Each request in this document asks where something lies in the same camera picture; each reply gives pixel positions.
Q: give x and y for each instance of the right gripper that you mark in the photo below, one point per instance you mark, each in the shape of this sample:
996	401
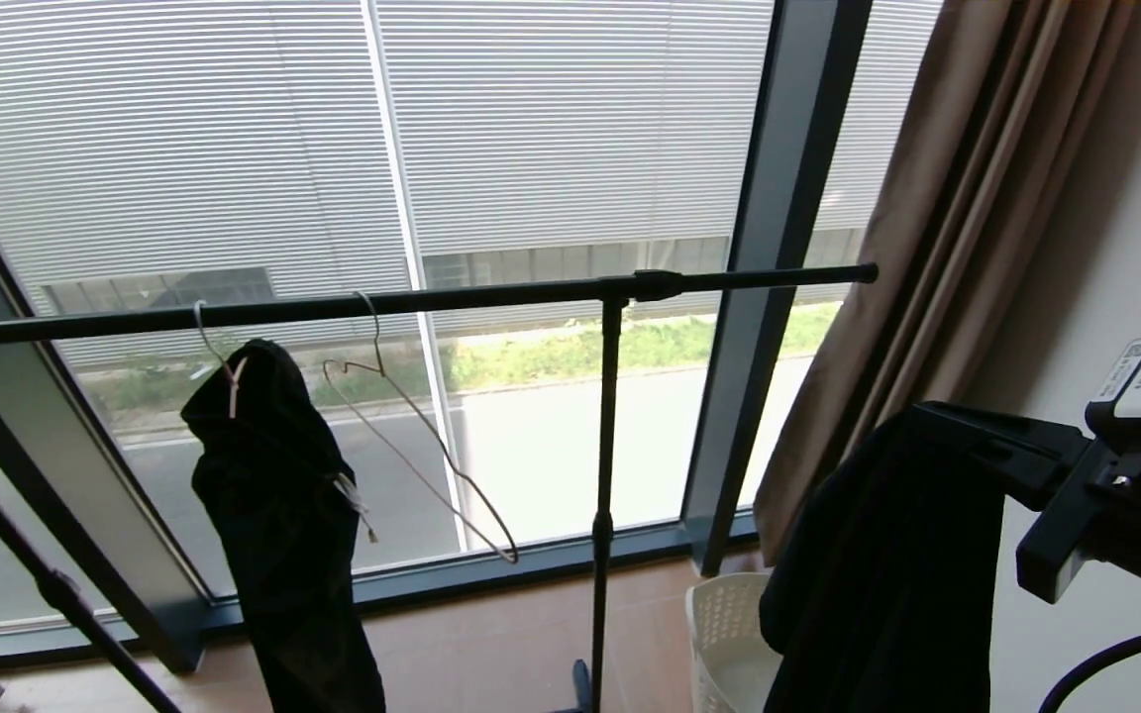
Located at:
1076	535

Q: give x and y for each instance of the black T-shirt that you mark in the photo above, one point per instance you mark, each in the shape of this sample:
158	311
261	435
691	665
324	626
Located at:
878	594

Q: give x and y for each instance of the black shorts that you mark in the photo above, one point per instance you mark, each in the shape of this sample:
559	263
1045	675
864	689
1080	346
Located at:
283	545

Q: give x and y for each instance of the pink clothes hanger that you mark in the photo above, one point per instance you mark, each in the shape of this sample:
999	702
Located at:
402	401
233	381

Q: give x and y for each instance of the white laundry basket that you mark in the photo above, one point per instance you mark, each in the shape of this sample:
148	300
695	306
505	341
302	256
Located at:
729	634

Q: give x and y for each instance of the black clothes rack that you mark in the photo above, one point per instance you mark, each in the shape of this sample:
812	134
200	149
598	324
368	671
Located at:
432	297

